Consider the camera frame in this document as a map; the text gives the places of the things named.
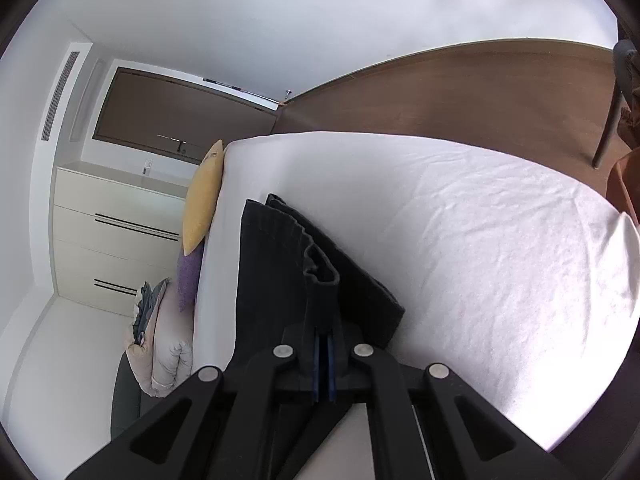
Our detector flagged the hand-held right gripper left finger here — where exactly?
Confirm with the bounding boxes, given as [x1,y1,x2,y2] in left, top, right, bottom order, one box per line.
[65,326,322,480]

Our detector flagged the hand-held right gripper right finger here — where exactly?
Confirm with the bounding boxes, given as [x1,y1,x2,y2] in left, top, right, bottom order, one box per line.
[326,326,567,480]

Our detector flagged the bed with white sheet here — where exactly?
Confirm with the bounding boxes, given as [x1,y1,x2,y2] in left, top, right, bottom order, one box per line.
[191,131,640,457]

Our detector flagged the folded beige duvet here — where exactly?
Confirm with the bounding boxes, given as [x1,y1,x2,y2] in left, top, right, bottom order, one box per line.
[123,277,195,399]

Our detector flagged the purple pillow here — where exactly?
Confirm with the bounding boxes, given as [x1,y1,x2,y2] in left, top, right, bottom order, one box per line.
[176,244,206,314]

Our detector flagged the yellow pillow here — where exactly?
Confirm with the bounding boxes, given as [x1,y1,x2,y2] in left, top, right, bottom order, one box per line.
[181,139,225,257]

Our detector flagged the black pants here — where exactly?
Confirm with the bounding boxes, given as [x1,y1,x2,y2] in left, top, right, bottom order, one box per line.
[234,192,407,480]

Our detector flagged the brown door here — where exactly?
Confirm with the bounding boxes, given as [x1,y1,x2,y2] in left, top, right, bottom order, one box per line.
[92,66,279,166]

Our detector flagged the dark grey headboard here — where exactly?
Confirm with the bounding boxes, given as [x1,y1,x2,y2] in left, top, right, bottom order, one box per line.
[109,349,153,443]

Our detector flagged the grey chair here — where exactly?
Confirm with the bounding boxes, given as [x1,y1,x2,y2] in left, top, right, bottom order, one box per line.
[592,39,640,171]

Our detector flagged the black door handle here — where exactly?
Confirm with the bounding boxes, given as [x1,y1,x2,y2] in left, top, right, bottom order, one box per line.
[157,134,190,156]

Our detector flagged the white air vent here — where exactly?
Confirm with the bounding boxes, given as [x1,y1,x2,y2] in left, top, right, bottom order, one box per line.
[40,51,81,142]

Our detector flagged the cream wardrobe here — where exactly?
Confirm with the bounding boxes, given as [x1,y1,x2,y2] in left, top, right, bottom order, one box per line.
[53,160,202,318]

